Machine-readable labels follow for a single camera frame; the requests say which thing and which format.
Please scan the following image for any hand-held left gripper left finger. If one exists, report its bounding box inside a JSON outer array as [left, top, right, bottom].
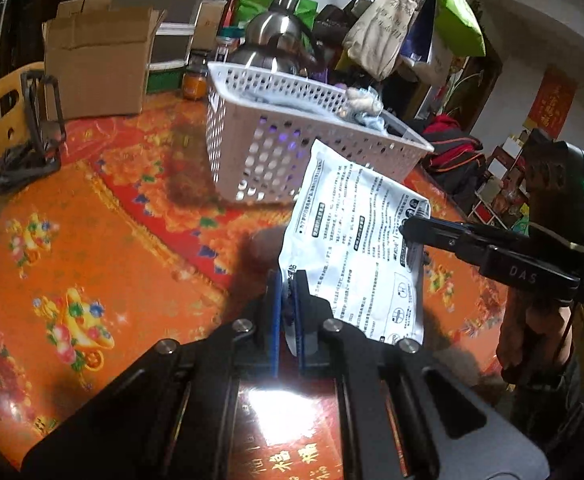
[[21, 269, 285, 480]]

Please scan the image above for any red wall poster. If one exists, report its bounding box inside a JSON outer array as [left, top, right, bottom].
[[528, 67, 578, 139]]

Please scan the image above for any lime green hanging bag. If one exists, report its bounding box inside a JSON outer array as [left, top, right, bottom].
[[433, 0, 487, 59]]

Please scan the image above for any red black striped bag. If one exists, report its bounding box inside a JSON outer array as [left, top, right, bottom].
[[412, 114, 488, 211]]

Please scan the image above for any small brown cardboard box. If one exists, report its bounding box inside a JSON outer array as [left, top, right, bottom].
[[194, 0, 229, 49]]

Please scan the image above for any large brown cardboard box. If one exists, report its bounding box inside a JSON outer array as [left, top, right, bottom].
[[42, 0, 168, 121]]

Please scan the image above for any white printed plastic packet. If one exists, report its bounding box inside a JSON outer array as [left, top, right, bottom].
[[278, 139, 432, 347]]

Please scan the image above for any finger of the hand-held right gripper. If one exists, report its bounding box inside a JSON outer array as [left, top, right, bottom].
[[407, 234, 495, 268], [398, 215, 530, 245]]

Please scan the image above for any white perforated plastic basket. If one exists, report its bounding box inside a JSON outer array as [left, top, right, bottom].
[[206, 61, 435, 205]]

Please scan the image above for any beige canvas tote bag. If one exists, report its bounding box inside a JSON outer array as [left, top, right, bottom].
[[343, 0, 421, 81]]

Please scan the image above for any stainless steel kettle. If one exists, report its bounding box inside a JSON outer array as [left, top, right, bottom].
[[229, 0, 324, 79]]

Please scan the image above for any person's right hand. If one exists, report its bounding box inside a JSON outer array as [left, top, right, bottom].
[[497, 280, 575, 387]]

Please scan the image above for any black folding stand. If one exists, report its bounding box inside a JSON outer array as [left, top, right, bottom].
[[0, 71, 68, 196]]

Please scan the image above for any green plastic bag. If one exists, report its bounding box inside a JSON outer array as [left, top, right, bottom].
[[234, 0, 319, 37]]

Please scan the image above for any white shelf with boxes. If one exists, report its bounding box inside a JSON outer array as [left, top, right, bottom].
[[469, 130, 536, 237]]

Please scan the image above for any white and blue shopping bag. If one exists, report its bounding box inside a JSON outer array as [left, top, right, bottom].
[[399, 0, 456, 86]]

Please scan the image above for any light blue wet wipes pack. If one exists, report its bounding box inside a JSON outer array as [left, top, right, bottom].
[[234, 91, 348, 117]]

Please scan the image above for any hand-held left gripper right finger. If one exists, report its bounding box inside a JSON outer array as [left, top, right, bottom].
[[292, 270, 550, 480]]

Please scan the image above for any orange jar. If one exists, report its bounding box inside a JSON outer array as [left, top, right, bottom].
[[182, 55, 209, 101]]

